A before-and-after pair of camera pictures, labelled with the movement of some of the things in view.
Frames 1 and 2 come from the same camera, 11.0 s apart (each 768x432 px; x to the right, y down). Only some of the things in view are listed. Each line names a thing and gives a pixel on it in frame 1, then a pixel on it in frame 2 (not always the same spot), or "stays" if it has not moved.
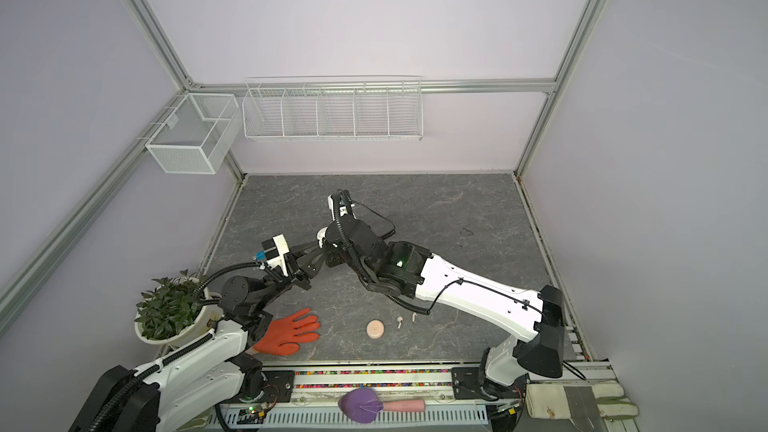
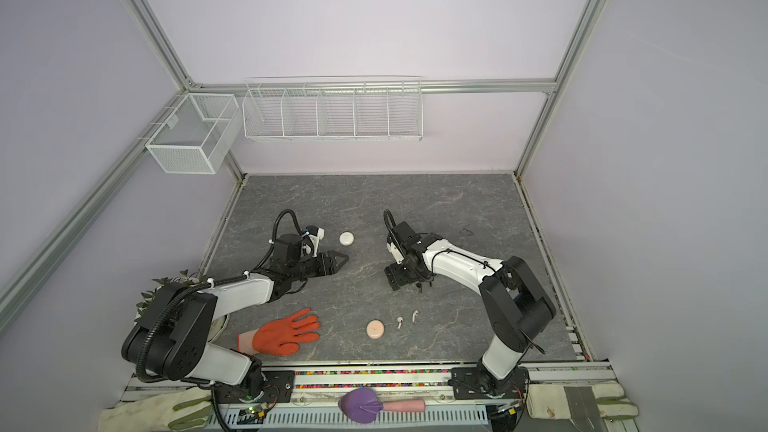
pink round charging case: [375, 328] stays
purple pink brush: [361, 405] stays
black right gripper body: [336, 258] to [401, 274]
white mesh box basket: [198, 134] stays
